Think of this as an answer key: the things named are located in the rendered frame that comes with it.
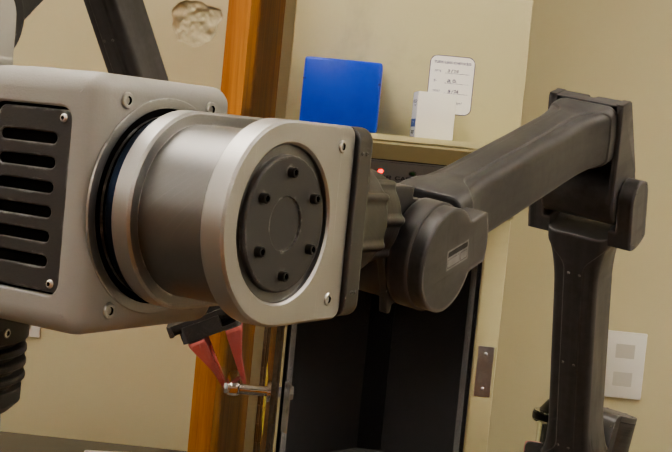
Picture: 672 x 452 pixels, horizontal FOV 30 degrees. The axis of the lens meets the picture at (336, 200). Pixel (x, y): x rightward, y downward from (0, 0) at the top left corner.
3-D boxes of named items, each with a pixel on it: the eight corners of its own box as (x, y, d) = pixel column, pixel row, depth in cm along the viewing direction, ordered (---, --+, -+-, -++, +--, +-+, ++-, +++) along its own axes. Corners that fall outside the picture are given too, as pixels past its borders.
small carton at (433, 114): (409, 136, 167) (413, 91, 167) (446, 140, 168) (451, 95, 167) (413, 137, 162) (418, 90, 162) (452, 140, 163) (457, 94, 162)
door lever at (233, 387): (267, 389, 154) (269, 368, 154) (269, 404, 144) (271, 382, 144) (224, 386, 153) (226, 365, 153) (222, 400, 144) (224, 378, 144)
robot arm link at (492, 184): (561, 68, 124) (658, 85, 119) (549, 196, 129) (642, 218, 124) (301, 193, 90) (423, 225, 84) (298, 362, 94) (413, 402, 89)
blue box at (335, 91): (303, 126, 171) (309, 60, 170) (376, 133, 170) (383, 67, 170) (298, 125, 161) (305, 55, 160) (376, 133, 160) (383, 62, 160)
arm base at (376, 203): (232, 298, 83) (249, 116, 82) (299, 291, 90) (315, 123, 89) (343, 319, 78) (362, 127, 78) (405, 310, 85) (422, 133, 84)
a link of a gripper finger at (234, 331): (207, 392, 154) (180, 321, 153) (262, 372, 154) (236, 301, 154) (205, 404, 147) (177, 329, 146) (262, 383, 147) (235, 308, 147)
